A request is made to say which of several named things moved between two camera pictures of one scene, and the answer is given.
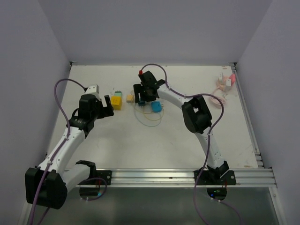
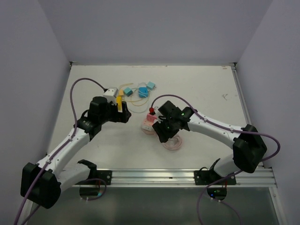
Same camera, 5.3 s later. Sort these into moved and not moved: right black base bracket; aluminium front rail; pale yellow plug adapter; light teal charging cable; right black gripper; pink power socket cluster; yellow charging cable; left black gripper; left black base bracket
Moved: right black gripper; light teal charging cable; pale yellow plug adapter; yellow charging cable; left black gripper; pink power socket cluster
Not moved: right black base bracket; aluminium front rail; left black base bracket
